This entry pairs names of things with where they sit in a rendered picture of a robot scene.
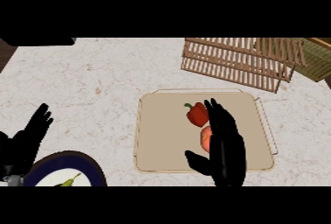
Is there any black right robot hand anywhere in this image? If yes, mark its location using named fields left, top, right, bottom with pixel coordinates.
left=183, top=98, right=248, bottom=187

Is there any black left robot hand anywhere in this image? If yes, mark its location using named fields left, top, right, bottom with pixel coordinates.
left=0, top=102, right=56, bottom=182

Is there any orange squash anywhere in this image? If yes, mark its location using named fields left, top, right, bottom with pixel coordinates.
left=200, top=125, right=214, bottom=154

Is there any beige tray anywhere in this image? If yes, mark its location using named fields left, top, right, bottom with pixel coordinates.
left=133, top=88, right=279, bottom=174

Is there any red bell pepper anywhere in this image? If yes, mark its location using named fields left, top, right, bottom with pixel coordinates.
left=183, top=101, right=211, bottom=128

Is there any blue rimmed white plate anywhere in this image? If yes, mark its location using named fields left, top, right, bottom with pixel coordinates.
left=22, top=150, right=109, bottom=187

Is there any yellow green pear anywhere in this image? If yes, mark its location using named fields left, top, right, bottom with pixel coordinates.
left=53, top=172, right=83, bottom=187

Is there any black appliance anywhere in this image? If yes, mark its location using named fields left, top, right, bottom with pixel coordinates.
left=0, top=38, right=78, bottom=47

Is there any olive woven basket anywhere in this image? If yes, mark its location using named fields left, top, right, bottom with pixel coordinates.
left=294, top=38, right=331, bottom=83

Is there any brown wire tiered shelf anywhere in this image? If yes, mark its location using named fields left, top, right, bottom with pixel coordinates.
left=180, top=38, right=307, bottom=95

